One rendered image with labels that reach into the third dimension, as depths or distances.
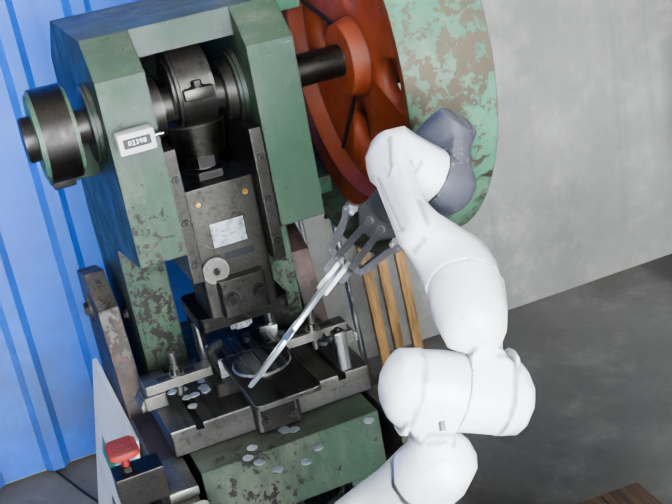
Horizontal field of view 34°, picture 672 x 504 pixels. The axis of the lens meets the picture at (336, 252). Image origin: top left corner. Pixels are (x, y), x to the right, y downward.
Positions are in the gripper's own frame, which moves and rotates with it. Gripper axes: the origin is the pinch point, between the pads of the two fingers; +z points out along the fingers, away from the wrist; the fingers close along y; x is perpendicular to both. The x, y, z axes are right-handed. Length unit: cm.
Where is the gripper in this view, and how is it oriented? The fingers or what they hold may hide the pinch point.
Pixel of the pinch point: (333, 275)
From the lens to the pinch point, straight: 199.4
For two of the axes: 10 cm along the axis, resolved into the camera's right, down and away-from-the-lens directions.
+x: -2.9, 4.0, -8.7
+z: -5.4, 6.8, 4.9
